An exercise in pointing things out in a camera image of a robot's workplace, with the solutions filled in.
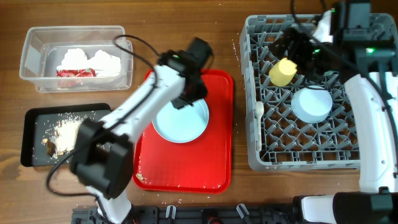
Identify yellow plastic cup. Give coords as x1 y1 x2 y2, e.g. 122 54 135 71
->
269 58 297 86

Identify light blue plate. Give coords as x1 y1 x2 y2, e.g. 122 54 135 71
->
152 99 210 144

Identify light blue bowl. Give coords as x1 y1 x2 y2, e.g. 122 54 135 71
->
291 85 333 123

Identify white plastic spoon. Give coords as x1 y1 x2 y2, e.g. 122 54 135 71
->
255 101 264 152

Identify white napkin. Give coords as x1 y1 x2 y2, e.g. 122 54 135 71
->
56 49 121 77

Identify red snack wrapper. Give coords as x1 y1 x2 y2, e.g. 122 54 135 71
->
57 68 96 78

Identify food scraps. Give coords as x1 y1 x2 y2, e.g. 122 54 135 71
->
42 114 87 159

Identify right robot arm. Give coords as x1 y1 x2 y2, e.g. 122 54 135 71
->
269 1 397 223

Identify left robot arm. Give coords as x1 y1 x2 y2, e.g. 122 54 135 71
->
70 37 213 223

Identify grey dishwasher rack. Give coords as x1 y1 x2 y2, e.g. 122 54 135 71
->
239 12 398 172

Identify red serving tray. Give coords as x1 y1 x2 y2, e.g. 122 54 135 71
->
132 70 234 194

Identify clear plastic bin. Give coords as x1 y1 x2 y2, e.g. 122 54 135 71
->
19 26 133 93

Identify black plastic tray bin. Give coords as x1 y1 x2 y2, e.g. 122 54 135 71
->
21 103 111 167

